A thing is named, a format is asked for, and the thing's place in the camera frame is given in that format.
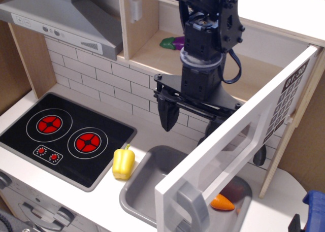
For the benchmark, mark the black toy stove top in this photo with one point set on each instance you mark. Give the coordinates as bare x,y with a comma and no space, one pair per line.
68,140

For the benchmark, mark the yellow toy bell pepper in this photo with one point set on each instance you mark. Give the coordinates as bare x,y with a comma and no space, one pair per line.
123,162

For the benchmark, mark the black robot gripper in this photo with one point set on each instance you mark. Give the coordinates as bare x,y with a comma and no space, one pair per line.
197,90

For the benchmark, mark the orange toy carrot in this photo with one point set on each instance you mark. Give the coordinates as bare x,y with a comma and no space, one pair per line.
220,202

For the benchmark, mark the grey toy sink basin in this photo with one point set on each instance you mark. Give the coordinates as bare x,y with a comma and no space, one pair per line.
137,196

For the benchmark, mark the black clamp piece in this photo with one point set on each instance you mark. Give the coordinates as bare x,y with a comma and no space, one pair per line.
295,225

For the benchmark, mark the grey toy oven door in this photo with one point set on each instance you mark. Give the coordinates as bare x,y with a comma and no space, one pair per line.
43,211

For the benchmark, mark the purple toy eggplant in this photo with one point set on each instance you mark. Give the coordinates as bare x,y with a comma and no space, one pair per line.
173,43

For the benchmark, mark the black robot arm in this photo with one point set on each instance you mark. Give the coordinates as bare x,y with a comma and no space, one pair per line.
211,30

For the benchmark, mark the grey range hood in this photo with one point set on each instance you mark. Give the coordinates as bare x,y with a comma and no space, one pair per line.
80,23

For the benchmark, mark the black toy faucet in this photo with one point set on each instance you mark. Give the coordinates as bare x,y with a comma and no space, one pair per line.
260,157

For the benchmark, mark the white toy microwave door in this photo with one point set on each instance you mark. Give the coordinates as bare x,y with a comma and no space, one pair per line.
182,198

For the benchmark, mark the blue plastic object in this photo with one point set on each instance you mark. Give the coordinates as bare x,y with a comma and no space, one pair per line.
315,200

